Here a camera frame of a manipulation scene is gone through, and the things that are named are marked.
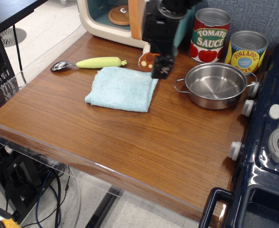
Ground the tomato sauce can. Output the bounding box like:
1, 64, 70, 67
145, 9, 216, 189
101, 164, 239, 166
189, 8, 231, 63

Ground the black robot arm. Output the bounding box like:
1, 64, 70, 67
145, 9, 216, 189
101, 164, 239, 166
142, 0, 199, 79

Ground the black desk on left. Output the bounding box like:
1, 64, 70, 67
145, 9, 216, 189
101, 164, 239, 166
0, 0, 49, 95

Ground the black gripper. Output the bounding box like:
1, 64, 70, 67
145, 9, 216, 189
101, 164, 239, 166
142, 0, 179, 79

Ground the toy microwave teal and cream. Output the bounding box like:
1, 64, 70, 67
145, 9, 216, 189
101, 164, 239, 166
77, 0, 196, 49

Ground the pineapple slices can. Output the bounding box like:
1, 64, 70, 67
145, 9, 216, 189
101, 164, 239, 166
224, 30, 269, 74

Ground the blue cable under table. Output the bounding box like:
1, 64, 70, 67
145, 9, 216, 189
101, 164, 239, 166
35, 169, 62, 228

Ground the brown plush mushroom toy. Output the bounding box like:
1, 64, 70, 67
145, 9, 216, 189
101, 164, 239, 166
139, 44, 155, 72

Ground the spoon with yellow-green handle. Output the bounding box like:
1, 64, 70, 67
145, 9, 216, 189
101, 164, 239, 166
50, 57, 128, 71

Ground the small stainless steel pot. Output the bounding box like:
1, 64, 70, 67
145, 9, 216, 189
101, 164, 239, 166
174, 63, 258, 110

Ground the black cable under table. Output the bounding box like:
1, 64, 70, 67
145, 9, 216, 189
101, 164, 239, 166
22, 166, 71, 228

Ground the orange toy plate in microwave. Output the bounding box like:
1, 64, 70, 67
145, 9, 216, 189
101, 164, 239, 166
108, 5, 130, 26

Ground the light blue folded towel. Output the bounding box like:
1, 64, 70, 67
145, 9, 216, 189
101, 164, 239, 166
84, 66, 158, 113

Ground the dark blue toy stove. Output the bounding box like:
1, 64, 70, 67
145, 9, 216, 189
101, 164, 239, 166
199, 43, 279, 228

